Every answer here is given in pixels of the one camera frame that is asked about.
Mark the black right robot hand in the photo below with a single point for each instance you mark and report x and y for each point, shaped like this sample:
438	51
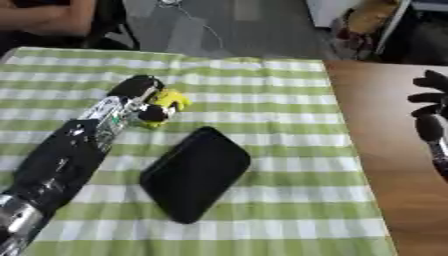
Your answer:
430	100

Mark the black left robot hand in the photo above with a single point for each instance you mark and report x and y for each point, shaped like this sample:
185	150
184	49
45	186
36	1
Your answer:
135	86

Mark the yellow toy object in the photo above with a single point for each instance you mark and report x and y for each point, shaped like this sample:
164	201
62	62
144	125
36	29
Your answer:
171	98

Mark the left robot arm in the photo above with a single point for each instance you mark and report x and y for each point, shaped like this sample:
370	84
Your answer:
64	160

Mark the black box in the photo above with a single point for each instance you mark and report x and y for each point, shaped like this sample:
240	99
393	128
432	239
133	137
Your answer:
196	173

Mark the black chair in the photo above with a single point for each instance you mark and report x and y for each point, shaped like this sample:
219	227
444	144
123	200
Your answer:
111	24

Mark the bag with yellow contents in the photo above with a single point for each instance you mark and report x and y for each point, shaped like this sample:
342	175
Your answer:
367	26

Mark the person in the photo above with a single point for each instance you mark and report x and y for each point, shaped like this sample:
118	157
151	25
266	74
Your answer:
45	17

